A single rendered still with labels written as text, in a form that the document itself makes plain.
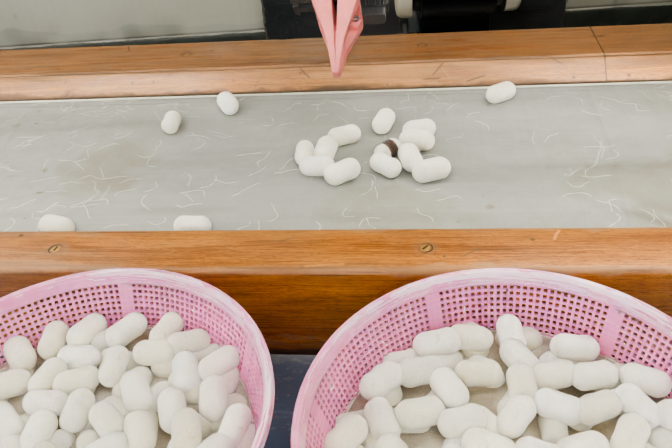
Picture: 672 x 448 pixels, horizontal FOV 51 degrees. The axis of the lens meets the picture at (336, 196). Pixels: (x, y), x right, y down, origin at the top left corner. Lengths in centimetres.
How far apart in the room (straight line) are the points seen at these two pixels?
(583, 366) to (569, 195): 21
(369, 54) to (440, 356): 47
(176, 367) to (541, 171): 38
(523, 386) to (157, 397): 25
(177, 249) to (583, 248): 32
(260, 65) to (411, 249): 40
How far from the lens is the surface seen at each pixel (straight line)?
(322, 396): 47
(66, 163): 80
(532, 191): 66
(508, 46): 89
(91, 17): 301
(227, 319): 52
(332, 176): 66
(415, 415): 46
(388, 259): 54
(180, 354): 52
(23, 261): 63
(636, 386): 50
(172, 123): 80
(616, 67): 88
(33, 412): 54
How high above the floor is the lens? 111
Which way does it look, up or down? 34 degrees down
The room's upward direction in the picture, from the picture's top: 6 degrees counter-clockwise
